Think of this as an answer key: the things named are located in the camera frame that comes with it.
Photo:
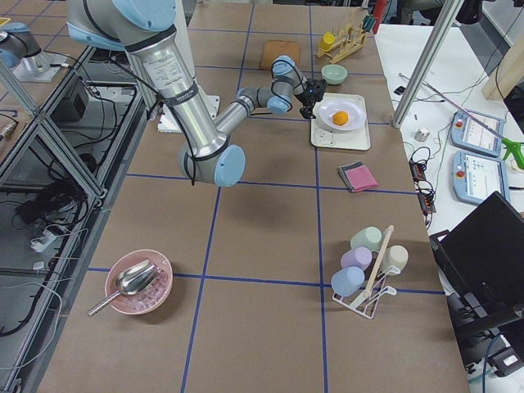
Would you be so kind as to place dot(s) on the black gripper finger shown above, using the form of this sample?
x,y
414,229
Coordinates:
x,y
310,113
303,110

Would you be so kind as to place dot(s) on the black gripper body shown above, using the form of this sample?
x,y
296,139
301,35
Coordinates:
x,y
306,100

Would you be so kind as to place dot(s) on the white round plate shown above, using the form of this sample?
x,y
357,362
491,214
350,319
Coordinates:
x,y
327,108

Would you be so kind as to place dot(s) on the orange fruit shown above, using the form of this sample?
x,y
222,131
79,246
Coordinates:
x,y
340,118

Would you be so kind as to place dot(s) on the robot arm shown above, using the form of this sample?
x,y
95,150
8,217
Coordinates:
x,y
146,30

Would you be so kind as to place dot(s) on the cream rectangular tray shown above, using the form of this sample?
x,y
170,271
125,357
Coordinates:
x,y
323,136

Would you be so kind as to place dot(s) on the mint green bowl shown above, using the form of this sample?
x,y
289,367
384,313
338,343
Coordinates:
x,y
334,74

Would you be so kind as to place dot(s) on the yellow mug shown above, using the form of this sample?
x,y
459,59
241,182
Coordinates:
x,y
326,42

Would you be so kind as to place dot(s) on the grey folded cloth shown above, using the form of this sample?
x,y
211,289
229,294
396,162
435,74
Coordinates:
x,y
348,168

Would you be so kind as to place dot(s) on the wooden dish rack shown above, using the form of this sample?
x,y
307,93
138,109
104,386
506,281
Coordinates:
x,y
349,39

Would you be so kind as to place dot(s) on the pink folded cloth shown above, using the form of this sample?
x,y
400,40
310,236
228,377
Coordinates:
x,y
367,179

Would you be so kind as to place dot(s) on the small black device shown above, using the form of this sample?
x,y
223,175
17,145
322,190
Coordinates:
x,y
399,90

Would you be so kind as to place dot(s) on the dark green mug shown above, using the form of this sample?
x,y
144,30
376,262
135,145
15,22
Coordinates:
x,y
368,23

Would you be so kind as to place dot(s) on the small metal cylinder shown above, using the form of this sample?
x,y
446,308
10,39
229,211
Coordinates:
x,y
422,135

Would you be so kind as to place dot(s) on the red cylinder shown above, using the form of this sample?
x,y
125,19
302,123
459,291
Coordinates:
x,y
379,9

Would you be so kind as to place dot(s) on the green plastic cup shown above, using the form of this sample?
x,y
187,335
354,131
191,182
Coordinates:
x,y
369,237

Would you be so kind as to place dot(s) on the purple plastic cup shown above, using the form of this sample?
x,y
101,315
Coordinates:
x,y
360,257

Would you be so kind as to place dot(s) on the upper teach pendant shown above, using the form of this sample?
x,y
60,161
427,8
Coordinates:
x,y
468,134

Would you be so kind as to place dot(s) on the teach pendant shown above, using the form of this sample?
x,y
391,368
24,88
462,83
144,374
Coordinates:
x,y
476,177
468,134

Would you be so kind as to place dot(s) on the beige plastic cup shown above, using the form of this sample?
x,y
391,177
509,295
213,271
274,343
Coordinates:
x,y
396,256

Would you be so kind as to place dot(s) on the blue plastic cup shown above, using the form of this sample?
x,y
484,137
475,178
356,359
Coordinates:
x,y
347,281

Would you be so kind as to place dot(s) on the lower teach pendant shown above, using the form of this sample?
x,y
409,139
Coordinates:
x,y
476,177

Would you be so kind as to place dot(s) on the grabber reaching tool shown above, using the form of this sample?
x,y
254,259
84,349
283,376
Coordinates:
x,y
512,148

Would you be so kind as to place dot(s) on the black laptop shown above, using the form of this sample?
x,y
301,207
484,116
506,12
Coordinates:
x,y
482,257

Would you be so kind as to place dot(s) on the metal scoop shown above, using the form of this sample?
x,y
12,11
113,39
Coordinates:
x,y
129,283

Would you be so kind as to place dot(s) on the pink bowl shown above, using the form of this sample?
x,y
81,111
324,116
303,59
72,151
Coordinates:
x,y
149,289

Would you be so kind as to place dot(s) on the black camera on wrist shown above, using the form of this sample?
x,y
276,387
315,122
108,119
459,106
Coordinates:
x,y
316,89

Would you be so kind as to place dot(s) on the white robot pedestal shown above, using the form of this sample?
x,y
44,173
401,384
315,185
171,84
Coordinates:
x,y
185,69

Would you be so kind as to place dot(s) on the aluminium frame post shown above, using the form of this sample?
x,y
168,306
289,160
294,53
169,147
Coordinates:
x,y
428,55

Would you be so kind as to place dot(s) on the white wire cup rack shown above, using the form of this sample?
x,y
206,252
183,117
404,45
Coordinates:
x,y
364,302

